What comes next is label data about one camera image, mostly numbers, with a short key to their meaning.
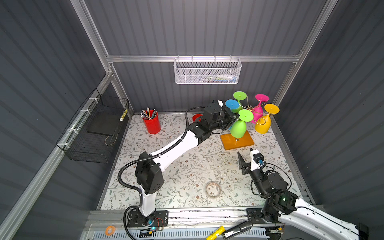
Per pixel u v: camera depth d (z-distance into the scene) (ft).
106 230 2.31
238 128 2.59
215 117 1.89
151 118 3.27
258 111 2.86
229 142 3.32
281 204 1.77
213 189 2.72
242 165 2.06
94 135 2.37
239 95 2.75
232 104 2.59
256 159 1.81
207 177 2.85
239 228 2.18
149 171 1.48
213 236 2.23
